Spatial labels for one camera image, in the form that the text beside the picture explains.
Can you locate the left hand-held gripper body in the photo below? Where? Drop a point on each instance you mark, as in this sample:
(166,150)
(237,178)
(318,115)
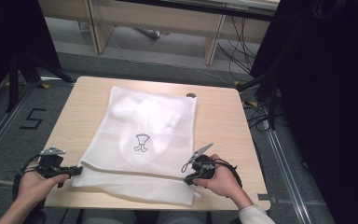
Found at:
(51,163)

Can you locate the person's left hand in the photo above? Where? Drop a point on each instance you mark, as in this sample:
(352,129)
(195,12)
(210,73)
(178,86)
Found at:
(34,188)

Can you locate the white mesh laundry bag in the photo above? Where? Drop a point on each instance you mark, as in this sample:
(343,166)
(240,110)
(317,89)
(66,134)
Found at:
(143,189)

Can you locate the grey power strip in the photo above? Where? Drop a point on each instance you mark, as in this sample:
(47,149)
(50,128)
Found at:
(151,33)

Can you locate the black curtain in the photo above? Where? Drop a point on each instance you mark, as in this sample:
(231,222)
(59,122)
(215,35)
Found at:
(9,28)
(329,102)

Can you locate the light wooden desk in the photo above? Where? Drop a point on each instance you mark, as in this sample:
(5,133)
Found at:
(155,15)

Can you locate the person's right hand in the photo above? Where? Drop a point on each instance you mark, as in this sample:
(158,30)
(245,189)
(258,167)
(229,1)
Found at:
(223,183)

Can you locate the grey tape strip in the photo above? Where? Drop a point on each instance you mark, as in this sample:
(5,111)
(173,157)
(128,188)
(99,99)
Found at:
(265,197)

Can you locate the white garment with black print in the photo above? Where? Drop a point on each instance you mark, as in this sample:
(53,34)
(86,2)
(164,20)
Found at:
(149,118)

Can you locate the brown round table grommet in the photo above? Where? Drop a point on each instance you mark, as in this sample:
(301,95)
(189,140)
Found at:
(191,95)

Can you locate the black metal stand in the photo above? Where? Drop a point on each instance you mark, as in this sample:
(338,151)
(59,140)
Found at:
(272,102)
(12,81)

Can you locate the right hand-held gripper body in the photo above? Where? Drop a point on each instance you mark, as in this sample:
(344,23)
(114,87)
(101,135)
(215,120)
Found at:
(203,166)

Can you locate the metal floor rail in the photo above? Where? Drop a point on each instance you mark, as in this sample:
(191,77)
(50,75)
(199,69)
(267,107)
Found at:
(3,127)
(287,174)

